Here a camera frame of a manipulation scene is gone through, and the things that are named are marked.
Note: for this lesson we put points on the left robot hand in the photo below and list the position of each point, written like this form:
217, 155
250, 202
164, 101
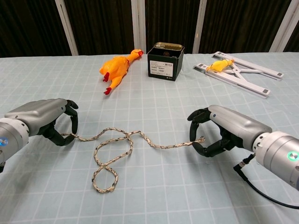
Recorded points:
39, 112

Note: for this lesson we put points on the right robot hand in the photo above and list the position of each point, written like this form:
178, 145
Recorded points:
233, 123

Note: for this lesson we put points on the white folding laptop stand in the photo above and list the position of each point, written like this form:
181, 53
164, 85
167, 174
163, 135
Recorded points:
224, 74

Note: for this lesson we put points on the small yellow rubber chicken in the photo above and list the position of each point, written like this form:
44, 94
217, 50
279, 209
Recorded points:
219, 65

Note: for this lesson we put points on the light blue checked tablecloth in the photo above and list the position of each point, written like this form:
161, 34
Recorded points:
163, 105

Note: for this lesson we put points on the large orange rubber chicken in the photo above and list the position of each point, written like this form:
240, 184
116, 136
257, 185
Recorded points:
114, 66

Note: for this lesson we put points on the black cardboard box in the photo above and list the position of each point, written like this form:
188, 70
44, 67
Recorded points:
163, 67

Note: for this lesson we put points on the gold metal tin can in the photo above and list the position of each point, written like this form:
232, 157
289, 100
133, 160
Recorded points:
168, 46

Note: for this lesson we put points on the black ribbed backdrop curtain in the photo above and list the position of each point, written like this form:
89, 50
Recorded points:
105, 23

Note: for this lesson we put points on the white frame post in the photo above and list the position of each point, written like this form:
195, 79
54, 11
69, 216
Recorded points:
199, 28
282, 30
138, 25
67, 30

